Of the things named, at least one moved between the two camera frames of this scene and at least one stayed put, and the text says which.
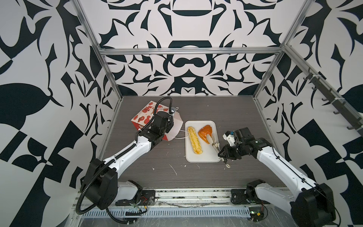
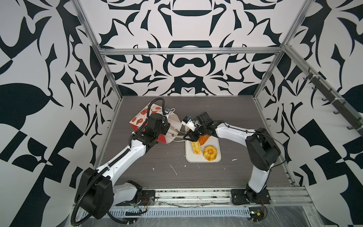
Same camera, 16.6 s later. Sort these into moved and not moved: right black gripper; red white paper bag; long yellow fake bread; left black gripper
Moved: right black gripper
Not moved: red white paper bag; left black gripper; long yellow fake bread
